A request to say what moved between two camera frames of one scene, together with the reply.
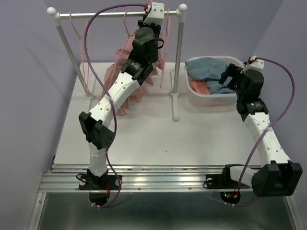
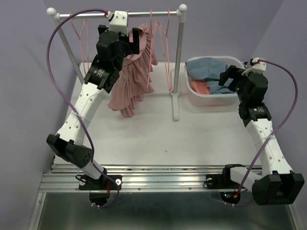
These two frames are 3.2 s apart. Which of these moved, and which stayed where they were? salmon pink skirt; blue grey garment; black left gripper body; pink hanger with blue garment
Moved: pink hanger with blue garment; black left gripper body
Stayed: blue grey garment; salmon pink skirt
